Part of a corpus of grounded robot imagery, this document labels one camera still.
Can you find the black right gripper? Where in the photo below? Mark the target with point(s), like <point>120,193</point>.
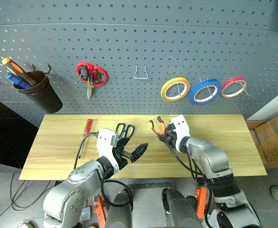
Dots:
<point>170,135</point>

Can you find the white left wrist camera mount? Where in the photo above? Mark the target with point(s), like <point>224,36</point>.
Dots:
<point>105,140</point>

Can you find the red tape roll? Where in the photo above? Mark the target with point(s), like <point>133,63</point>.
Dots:
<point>226,88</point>

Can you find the orange black screwdriver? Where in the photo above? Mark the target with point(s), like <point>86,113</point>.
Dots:
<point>16,69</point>

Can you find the grey metal table frame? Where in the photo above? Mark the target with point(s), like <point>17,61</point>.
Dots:
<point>150,184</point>

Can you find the dark grey rounded shape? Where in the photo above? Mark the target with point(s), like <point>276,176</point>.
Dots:
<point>118,213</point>
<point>181,211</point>

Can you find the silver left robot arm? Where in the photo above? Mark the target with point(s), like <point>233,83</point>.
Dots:
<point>81,183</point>

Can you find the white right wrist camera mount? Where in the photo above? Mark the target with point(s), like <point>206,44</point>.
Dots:
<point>182,129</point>

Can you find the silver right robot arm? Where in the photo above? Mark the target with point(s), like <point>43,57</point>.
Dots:
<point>212,156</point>

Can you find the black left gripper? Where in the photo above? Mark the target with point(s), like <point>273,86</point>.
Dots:
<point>121,156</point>

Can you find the orange bracket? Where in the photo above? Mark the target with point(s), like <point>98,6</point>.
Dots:
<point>100,211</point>
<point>201,202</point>

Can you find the orange black pliers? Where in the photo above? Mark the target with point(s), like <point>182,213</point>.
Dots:
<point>158,129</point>

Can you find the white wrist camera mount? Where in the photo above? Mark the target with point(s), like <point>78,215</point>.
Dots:
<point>105,140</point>
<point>182,129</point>

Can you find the black cabinet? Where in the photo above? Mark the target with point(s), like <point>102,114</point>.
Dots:
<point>3,135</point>

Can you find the brown cardboard box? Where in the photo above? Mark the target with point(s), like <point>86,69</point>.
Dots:
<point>271,140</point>

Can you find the black pegboard hook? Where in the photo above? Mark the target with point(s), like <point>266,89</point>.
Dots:
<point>49,69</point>
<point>33,67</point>

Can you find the blue tape roll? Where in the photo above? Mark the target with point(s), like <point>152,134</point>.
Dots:
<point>193,92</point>

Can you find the grey metal pegboard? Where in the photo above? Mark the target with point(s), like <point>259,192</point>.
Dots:
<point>138,42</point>

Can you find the black plastic cup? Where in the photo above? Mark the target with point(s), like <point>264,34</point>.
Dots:
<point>42,95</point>

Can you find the small grey box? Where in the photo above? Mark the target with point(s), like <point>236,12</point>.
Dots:
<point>85,213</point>

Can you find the yellow tape roll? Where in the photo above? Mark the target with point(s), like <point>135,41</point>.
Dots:
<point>163,91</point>

